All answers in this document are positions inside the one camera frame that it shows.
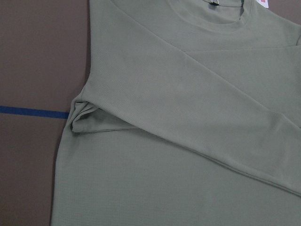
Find white paper hang tag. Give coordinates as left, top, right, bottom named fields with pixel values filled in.
left=253, top=0, right=269, bottom=10

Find olive green long-sleeve shirt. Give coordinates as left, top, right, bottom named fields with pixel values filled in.
left=51, top=0, right=301, bottom=226

